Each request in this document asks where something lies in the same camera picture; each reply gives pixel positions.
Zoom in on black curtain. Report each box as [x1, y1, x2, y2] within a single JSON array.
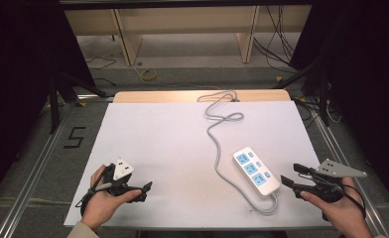
[[0, 0, 97, 208], [289, 0, 389, 203]]

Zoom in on bundle of black cables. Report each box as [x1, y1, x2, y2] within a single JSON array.
[[252, 5, 304, 75]]

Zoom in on wooden desk frame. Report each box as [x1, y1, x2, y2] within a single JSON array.
[[63, 3, 314, 67]]

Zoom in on white floor cable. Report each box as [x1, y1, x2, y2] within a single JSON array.
[[130, 49, 222, 91]]

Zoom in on grey power strip cable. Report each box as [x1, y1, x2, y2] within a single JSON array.
[[196, 90, 280, 216]]

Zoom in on white board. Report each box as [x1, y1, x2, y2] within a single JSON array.
[[64, 100, 333, 230]]

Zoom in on yellow tape roll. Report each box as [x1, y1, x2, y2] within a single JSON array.
[[140, 67, 158, 82]]

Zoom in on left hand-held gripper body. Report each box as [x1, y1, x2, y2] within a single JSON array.
[[100, 158, 142, 198]]

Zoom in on thin black floor cable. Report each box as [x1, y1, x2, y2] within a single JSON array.
[[84, 55, 118, 87]]

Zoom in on white power strip blue sockets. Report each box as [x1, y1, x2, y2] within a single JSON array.
[[232, 146, 282, 198]]

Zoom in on person's right hand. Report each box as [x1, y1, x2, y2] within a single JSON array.
[[299, 177, 374, 238]]

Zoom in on aluminium floor rail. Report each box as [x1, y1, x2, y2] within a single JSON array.
[[0, 94, 115, 238], [295, 97, 389, 238]]

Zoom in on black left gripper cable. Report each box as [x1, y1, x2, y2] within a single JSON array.
[[74, 164, 115, 217]]

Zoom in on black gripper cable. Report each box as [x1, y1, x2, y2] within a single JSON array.
[[321, 181, 368, 222], [74, 164, 115, 217]]

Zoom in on person's left hand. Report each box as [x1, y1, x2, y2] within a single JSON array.
[[80, 165, 143, 232]]

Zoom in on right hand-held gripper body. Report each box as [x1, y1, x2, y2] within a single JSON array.
[[301, 158, 368, 203]]

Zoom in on wooden table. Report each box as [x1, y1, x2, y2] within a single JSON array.
[[111, 89, 292, 104]]

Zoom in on black tripod stand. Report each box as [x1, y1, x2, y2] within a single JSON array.
[[273, 59, 334, 128], [48, 71, 115, 135]]

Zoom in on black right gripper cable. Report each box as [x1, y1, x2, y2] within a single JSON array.
[[321, 181, 368, 222]]

